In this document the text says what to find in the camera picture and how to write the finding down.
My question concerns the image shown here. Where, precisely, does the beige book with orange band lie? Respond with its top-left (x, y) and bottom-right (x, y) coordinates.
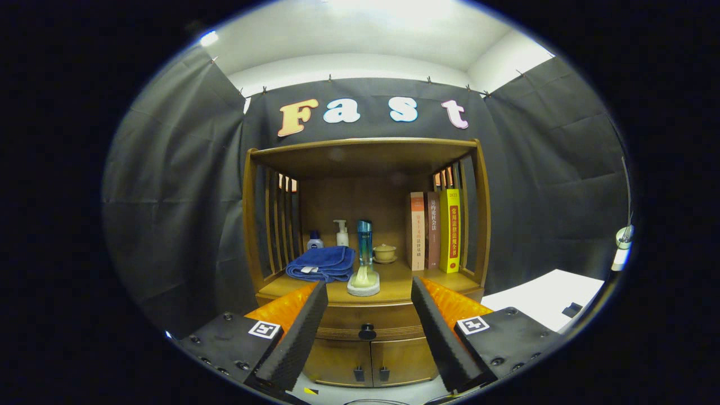
top-left (406, 192), bottom-right (426, 272)

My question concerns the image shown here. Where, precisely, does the wooden cabinet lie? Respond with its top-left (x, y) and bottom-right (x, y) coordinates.
top-left (242, 137), bottom-right (492, 389)

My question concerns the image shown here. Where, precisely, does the blue folded towel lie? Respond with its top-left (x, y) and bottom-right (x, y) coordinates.
top-left (285, 245), bottom-right (357, 283)

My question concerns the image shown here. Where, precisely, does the wooden drawer with black knob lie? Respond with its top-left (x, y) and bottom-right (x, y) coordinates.
top-left (315, 301), bottom-right (427, 341)

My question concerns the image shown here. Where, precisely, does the pale green scrubbing brush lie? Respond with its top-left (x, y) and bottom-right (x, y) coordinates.
top-left (346, 264), bottom-right (381, 297)

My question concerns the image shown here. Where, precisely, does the yellow book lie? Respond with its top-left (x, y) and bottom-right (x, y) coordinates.
top-left (439, 188), bottom-right (462, 274)

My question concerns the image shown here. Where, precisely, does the brown book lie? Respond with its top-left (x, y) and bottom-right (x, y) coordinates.
top-left (425, 192), bottom-right (442, 270)

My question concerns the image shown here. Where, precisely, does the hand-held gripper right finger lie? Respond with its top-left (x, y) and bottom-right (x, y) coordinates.
top-left (411, 276), bottom-right (566, 394)

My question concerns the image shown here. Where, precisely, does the white table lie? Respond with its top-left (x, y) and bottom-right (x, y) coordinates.
top-left (481, 269), bottom-right (605, 332)

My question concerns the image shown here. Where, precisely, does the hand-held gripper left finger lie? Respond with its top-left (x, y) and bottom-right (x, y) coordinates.
top-left (172, 280), bottom-right (329, 394)

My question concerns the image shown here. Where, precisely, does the wooden cabinet door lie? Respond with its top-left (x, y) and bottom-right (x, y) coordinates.
top-left (304, 339), bottom-right (373, 388)
top-left (370, 336), bottom-right (438, 386)

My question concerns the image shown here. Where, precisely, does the tall clear blue bottle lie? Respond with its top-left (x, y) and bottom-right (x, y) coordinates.
top-left (357, 219), bottom-right (374, 268)

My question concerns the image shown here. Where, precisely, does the wooden countertop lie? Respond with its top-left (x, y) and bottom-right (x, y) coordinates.
top-left (256, 262), bottom-right (484, 307)

